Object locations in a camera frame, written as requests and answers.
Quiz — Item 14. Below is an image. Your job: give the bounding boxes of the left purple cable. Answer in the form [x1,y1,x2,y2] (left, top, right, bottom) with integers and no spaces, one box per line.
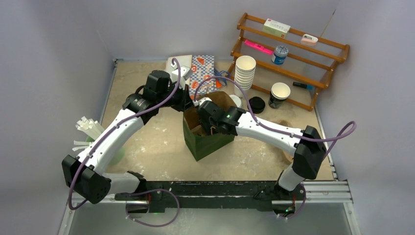
[68,57,182,211]

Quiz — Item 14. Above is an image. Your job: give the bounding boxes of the green straw holder cup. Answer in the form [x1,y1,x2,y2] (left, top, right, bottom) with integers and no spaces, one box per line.
[85,137,125,166]

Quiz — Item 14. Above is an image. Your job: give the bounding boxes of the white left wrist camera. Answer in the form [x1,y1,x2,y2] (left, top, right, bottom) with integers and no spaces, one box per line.
[170,66,192,90]

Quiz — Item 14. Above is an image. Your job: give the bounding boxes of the dark printed coffee cup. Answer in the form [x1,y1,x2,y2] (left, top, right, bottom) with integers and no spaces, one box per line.
[268,82,291,109]

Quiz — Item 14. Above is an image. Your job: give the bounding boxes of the dark blue marker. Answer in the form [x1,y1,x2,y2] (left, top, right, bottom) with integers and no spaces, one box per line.
[292,82,314,90]

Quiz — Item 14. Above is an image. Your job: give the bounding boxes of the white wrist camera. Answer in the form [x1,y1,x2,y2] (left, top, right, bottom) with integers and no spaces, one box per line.
[170,66,192,90]
[193,97,212,107]

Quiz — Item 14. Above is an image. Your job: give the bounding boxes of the blue checkered bakery bag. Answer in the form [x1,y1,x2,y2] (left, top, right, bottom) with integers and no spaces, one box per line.
[189,55,218,99]

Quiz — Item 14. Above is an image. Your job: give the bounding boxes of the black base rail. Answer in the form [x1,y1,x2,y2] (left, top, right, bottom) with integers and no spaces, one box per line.
[115,181,306,217]

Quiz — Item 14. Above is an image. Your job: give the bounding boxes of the white lid stack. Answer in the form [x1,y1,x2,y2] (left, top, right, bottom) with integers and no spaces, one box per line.
[230,94,242,108]

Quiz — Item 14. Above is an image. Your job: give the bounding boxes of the wooden shelf rack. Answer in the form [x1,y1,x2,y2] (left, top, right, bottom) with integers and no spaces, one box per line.
[228,12,350,111]

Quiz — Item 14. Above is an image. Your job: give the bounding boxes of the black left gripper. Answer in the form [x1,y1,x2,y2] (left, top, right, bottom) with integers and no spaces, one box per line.
[157,81,194,112]

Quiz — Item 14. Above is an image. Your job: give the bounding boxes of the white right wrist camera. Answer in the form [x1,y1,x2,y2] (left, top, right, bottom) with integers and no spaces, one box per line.
[193,97,212,107]

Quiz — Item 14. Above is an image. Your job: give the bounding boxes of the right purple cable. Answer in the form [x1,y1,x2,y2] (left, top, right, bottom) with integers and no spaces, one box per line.
[193,76,357,160]

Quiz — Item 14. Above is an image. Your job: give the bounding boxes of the pink white small case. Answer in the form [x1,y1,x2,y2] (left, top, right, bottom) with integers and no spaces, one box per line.
[300,34,319,47]

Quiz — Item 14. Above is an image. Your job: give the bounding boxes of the purple cable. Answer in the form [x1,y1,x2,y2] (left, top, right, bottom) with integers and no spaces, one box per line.
[193,76,357,160]
[68,57,182,211]

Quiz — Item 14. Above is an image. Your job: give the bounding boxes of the stack of white paper cups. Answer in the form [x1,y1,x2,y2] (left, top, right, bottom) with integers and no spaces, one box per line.
[234,55,256,92]

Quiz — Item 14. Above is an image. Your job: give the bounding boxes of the pink highlighter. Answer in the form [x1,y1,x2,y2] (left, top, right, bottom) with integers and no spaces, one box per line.
[244,39,274,55]

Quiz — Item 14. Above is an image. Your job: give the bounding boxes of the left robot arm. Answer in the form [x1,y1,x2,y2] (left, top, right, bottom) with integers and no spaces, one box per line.
[62,67,193,204]

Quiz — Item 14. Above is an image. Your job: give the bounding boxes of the blue lidded jar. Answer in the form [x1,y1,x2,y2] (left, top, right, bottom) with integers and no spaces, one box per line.
[271,45,289,65]

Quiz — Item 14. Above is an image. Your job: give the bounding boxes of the white green box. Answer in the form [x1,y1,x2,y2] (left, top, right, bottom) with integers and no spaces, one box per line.
[262,19,291,38]

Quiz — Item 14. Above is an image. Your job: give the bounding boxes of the wrapped white straws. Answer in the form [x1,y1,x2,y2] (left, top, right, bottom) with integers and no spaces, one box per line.
[72,117,104,151]

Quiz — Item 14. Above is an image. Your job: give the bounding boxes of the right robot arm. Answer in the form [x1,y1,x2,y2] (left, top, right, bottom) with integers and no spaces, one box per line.
[196,98,326,199]

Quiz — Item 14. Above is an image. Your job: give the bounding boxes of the orange paper bag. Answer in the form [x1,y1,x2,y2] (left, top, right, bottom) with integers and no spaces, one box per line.
[215,79,225,89]

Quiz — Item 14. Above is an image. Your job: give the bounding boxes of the green paper bag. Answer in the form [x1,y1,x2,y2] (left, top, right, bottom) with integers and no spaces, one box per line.
[183,91,235,161]

